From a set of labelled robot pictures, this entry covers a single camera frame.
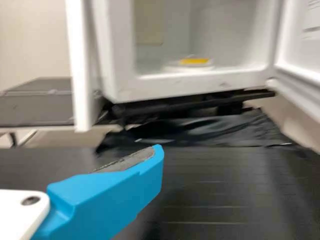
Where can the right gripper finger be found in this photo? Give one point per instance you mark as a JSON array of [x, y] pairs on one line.
[[107, 200]]

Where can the white incubator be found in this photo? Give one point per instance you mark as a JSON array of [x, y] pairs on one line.
[[120, 50]]

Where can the petri dish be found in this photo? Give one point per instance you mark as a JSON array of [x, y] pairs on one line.
[[192, 65]]

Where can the incubator door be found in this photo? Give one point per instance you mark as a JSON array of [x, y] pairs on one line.
[[300, 75]]

